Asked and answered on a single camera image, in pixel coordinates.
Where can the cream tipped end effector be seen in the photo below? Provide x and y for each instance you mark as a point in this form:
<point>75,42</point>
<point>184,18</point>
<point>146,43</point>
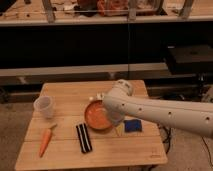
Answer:
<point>119,129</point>

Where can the black striped eraser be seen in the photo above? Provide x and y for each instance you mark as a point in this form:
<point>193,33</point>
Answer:
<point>84,139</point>

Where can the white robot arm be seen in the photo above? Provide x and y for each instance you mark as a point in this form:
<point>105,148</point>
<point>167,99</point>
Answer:
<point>194,117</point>

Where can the blue sponge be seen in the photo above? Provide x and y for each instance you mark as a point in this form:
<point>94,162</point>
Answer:
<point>133,125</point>

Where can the orange bowl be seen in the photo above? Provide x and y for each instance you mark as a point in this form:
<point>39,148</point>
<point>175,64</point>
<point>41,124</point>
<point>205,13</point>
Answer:
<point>96,116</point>

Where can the white tube package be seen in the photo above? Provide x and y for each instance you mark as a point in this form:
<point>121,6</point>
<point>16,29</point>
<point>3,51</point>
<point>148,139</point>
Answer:
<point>98,96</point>

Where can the orange toy carrot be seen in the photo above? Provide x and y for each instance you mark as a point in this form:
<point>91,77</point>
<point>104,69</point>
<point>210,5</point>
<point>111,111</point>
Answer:
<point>46,139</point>

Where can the clear plastic cup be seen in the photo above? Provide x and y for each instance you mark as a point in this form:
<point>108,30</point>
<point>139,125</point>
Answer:
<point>44,105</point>

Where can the black box on shelf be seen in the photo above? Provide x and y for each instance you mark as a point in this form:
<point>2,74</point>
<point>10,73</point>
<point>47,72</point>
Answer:
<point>190,59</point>

